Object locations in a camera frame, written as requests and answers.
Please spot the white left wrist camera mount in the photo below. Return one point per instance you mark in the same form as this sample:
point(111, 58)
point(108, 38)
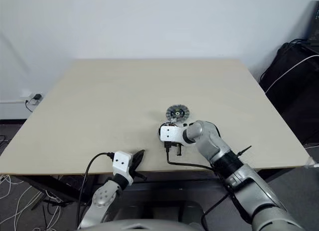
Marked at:
point(122, 163)

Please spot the white wall power outlet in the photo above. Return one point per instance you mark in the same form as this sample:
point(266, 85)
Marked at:
point(27, 94)

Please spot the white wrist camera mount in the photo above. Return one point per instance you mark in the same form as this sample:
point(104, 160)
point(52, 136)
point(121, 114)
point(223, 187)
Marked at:
point(172, 134)
point(122, 163)

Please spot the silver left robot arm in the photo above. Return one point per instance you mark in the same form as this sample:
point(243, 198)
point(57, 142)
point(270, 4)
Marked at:
point(102, 196)

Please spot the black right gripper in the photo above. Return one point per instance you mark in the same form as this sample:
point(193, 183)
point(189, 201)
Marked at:
point(177, 144)

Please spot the clear tape with white tag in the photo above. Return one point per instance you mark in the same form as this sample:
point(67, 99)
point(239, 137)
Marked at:
point(311, 163)

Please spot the black laptop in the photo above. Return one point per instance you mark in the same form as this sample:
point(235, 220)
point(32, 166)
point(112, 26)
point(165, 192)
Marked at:
point(314, 24)

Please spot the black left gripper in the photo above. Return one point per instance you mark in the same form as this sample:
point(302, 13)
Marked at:
point(134, 175)

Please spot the black table frame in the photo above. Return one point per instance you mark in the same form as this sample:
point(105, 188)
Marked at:
point(49, 186)

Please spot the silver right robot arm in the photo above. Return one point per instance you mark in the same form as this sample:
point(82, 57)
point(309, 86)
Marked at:
point(214, 139)

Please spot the black power plug adapter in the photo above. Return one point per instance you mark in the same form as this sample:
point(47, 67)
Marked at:
point(37, 96)

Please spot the large black bag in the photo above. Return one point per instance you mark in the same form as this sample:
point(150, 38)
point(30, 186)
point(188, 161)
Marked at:
point(296, 96)

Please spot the dark rounded shape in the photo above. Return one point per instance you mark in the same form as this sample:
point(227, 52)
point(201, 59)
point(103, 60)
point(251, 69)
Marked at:
point(195, 208)

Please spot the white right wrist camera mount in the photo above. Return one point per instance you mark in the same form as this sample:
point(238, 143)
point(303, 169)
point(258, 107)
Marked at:
point(172, 134)

